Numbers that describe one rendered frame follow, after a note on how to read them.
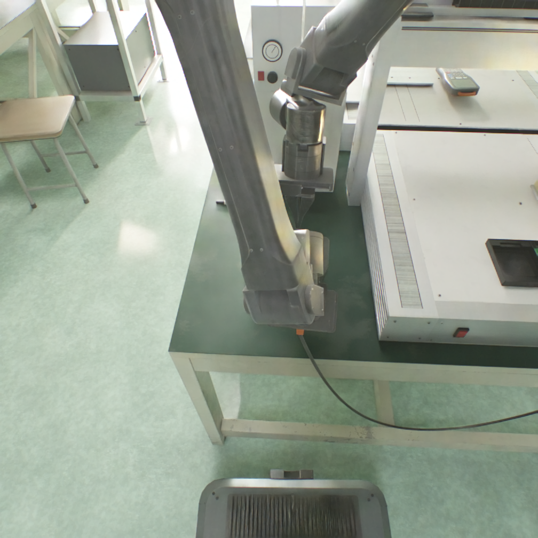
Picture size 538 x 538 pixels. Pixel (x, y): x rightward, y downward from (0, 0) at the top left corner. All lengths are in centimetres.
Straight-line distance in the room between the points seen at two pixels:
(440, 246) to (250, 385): 97
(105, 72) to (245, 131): 272
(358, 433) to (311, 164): 100
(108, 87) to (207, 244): 223
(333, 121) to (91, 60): 226
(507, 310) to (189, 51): 71
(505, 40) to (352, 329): 64
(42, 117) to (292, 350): 189
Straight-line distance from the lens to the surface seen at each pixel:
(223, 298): 89
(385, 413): 145
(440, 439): 148
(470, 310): 83
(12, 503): 173
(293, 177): 62
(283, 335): 83
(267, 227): 39
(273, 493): 123
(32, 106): 250
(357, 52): 55
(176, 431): 158
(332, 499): 124
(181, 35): 37
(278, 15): 92
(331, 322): 62
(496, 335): 89
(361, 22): 52
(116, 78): 305
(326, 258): 77
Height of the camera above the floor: 148
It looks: 51 degrees down
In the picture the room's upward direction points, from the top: 1 degrees counter-clockwise
